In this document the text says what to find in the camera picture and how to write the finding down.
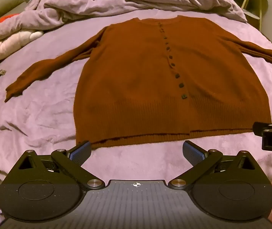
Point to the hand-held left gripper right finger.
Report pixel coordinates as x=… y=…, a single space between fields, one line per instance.
x=193 y=152

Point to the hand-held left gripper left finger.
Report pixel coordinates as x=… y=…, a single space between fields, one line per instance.
x=80 y=153

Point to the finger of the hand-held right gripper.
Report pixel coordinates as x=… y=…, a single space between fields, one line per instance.
x=261 y=126

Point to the brown button cardigan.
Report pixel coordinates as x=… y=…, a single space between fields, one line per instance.
x=138 y=76

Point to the yellow-green side table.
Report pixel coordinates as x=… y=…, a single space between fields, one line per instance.
x=257 y=2

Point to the white plush toy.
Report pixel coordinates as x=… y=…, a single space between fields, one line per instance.
x=4 y=45

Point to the red soft item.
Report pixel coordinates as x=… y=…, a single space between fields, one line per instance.
x=8 y=17

